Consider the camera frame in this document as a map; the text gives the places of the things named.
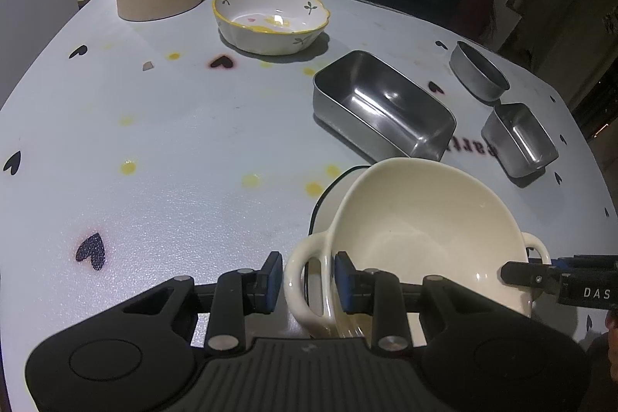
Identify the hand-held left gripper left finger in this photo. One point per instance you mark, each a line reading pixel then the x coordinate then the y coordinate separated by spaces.
pixel 273 281

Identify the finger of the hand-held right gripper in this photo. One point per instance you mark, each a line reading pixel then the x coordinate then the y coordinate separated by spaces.
pixel 589 262
pixel 528 279

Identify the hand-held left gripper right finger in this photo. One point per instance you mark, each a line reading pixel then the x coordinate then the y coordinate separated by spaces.
pixel 345 281

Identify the small square steel container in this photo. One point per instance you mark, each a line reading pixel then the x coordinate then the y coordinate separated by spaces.
pixel 516 137

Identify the large rectangular steel container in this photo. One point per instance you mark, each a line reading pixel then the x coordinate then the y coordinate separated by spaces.
pixel 386 103

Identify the round steel bowl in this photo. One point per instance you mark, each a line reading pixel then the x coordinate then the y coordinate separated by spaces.
pixel 475 84

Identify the white floral yellow-rimmed bowl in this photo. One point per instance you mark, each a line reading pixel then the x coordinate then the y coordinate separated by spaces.
pixel 260 14

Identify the maroon chair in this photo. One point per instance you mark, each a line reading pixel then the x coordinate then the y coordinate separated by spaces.
pixel 478 11

